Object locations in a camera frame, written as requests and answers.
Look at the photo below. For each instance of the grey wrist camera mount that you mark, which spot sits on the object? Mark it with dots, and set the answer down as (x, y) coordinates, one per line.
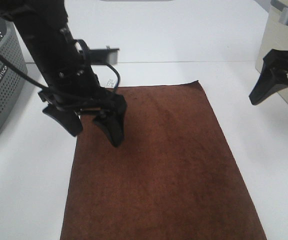
(104, 56)

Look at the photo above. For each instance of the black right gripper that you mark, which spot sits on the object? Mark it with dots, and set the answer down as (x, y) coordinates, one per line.
(273, 77)

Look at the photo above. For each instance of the brown towel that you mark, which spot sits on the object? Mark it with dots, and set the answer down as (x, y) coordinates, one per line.
(173, 178)

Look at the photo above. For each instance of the grey perforated basket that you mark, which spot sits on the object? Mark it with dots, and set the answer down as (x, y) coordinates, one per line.
(1, 92)

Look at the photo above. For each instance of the beige plastic bin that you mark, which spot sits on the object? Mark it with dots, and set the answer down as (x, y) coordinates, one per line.
(283, 19)

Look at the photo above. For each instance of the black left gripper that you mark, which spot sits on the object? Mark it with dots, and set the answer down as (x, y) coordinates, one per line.
(65, 108)

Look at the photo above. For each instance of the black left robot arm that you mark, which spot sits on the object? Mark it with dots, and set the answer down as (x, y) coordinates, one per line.
(72, 88)

